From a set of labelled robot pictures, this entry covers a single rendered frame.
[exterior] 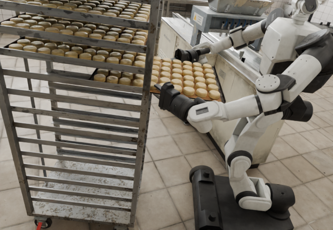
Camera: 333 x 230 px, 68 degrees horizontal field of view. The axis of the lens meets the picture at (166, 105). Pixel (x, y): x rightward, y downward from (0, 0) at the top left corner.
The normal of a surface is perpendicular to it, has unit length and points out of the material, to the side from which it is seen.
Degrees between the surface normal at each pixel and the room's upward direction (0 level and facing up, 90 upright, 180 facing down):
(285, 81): 33
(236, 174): 90
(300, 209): 0
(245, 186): 90
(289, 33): 62
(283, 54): 85
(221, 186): 0
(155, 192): 0
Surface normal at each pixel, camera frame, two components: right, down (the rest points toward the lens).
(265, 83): -0.38, -0.65
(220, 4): 0.20, 0.84
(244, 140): -0.04, 0.52
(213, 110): -0.36, -0.46
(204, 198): 0.14, -0.84
